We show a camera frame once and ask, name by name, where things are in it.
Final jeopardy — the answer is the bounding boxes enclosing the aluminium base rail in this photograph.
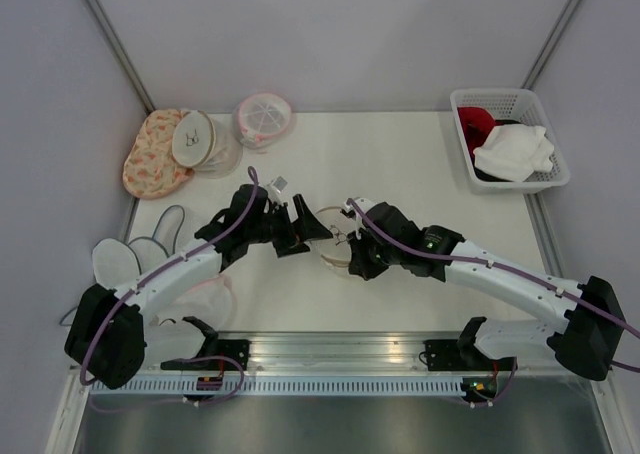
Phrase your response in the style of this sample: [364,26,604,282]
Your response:
[69,329,611,375]

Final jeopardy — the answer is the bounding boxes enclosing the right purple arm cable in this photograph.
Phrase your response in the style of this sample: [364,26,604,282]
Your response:
[346,197,640,375]

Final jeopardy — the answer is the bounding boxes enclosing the red garment in basket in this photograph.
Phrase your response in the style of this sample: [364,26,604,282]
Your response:
[457,107,496,153]

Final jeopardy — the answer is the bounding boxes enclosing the beige cylindrical mesh laundry bag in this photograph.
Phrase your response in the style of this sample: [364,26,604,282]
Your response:
[171,110,243,179]

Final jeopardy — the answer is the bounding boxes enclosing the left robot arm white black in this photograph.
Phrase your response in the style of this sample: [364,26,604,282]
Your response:
[64,184,332,389]

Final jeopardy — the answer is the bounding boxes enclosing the white grey-trimmed mesh laundry bag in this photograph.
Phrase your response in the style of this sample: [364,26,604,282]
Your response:
[92,205,235,330]

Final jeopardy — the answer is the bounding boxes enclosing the white slotted cable duct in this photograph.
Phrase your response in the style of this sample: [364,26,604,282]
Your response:
[91,375,465,397]

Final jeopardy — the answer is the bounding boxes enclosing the white bra in basket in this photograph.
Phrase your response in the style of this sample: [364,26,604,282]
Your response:
[473,124,555,182]

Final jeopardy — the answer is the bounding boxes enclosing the white plastic basket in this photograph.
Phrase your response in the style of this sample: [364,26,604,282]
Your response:
[450,88,570,194]

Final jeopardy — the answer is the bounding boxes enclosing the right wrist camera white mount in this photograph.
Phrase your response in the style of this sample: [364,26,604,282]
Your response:
[341,197,376,225]

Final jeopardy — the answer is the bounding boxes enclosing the pink trimmed mesh laundry bag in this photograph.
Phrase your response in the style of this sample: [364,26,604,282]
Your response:
[232,92,294,149]

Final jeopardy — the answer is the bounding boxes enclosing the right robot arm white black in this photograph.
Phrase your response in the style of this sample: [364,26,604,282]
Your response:
[343,198,631,381]

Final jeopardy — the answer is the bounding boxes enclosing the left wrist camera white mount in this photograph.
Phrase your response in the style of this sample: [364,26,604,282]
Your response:
[266,176,287,203]

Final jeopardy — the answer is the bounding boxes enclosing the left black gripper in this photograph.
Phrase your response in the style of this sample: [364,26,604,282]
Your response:
[246,194,332,258]

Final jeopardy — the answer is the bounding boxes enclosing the beige round mesh laundry bag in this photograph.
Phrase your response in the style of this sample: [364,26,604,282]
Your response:
[311,206,356,277]

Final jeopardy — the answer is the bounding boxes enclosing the floral peach laundry bag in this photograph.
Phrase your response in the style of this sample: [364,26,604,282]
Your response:
[122,109,194,200]

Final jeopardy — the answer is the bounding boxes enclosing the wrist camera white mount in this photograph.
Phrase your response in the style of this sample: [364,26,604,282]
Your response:
[341,197,376,225]
[266,176,287,203]

